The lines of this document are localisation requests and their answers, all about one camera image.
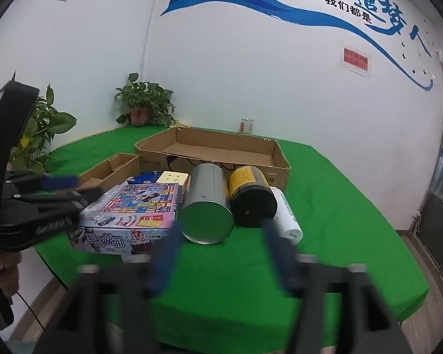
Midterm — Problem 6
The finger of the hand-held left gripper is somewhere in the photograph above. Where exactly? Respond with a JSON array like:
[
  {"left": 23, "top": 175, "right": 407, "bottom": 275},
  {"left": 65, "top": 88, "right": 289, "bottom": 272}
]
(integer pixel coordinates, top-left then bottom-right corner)
[
  {"left": 2, "top": 171, "right": 80, "bottom": 192},
  {"left": 13, "top": 187, "right": 105, "bottom": 216}
]

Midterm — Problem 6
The potted plant in clay pot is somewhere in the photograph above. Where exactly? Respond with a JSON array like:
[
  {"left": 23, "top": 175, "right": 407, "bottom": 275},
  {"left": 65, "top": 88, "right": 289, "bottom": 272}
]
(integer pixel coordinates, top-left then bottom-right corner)
[{"left": 114, "top": 73, "right": 176, "bottom": 128}]

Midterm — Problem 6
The silver tin can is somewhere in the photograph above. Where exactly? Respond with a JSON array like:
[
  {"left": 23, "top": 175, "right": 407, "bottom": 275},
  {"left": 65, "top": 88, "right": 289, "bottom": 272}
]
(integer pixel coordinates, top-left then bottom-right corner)
[{"left": 178, "top": 163, "right": 235, "bottom": 245}]

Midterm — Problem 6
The yellow puzzle cube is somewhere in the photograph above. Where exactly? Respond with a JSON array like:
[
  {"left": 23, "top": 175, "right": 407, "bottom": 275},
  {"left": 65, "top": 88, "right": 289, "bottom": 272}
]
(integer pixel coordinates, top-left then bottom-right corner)
[{"left": 156, "top": 171, "right": 191, "bottom": 201}]

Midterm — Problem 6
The large cardboard box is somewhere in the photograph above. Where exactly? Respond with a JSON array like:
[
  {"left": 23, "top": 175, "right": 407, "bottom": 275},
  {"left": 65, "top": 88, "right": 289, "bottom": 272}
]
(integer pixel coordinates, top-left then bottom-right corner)
[{"left": 134, "top": 126, "right": 291, "bottom": 194}]

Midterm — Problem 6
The person's left hand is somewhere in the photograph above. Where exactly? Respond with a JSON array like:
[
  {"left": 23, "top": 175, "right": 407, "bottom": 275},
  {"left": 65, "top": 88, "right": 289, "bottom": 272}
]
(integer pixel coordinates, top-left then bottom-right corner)
[{"left": 0, "top": 251, "right": 22, "bottom": 299}]

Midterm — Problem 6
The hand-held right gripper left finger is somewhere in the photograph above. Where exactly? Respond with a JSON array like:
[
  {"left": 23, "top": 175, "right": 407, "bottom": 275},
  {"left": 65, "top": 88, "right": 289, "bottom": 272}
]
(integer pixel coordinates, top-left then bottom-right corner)
[{"left": 33, "top": 223, "right": 185, "bottom": 354}]

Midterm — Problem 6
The red wall notice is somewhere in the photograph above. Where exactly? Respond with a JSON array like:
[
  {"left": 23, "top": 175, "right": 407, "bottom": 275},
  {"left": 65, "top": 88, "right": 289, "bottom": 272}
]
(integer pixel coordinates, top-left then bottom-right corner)
[{"left": 340, "top": 40, "right": 372, "bottom": 78}]

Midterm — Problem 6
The white plastic bottle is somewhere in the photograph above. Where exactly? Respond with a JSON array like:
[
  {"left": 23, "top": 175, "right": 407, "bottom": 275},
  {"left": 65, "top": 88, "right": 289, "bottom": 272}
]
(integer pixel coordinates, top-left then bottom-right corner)
[{"left": 270, "top": 186, "right": 304, "bottom": 246}]

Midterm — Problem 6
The small cardboard insert box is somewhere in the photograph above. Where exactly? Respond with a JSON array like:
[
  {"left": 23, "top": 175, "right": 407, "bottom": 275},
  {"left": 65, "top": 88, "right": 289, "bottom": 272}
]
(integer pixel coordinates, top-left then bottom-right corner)
[{"left": 76, "top": 152, "right": 141, "bottom": 192}]

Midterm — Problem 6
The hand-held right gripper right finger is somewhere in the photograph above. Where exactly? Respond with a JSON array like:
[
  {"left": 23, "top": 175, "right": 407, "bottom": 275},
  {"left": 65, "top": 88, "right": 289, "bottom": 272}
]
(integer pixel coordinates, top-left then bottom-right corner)
[{"left": 261, "top": 219, "right": 410, "bottom": 354}]

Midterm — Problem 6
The yellow label jar black lid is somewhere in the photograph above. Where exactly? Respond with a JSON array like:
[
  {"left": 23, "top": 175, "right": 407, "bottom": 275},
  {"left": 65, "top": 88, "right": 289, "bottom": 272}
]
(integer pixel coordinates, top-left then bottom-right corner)
[{"left": 228, "top": 166, "right": 278, "bottom": 228}]

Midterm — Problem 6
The colourful board game box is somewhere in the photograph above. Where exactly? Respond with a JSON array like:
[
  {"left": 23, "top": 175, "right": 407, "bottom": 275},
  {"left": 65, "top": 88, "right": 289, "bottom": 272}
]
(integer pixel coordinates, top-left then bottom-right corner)
[{"left": 67, "top": 182, "right": 180, "bottom": 255}]

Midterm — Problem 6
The green tablecloth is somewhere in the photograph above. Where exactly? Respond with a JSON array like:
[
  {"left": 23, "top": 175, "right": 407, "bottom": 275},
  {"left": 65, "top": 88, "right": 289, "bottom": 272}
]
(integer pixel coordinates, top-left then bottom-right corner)
[{"left": 33, "top": 123, "right": 431, "bottom": 351}]

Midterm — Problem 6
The leafy green plant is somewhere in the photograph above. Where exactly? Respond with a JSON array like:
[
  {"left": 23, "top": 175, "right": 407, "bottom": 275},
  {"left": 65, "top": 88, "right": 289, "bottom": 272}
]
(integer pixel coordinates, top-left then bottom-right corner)
[{"left": 0, "top": 85, "right": 77, "bottom": 174}]

